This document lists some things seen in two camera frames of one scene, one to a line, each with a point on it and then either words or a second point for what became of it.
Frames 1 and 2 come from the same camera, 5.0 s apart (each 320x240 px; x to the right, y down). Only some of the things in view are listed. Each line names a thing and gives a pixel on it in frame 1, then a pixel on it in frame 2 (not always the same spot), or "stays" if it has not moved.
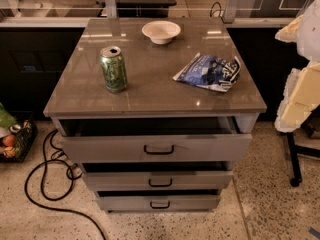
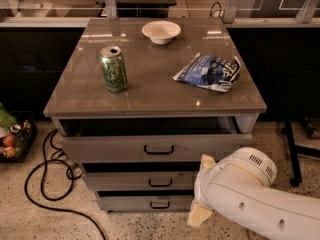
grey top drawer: [154, 138] stays
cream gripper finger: [290, 33] → [207, 161]
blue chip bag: [211, 72] stays
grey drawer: [159, 180] stays
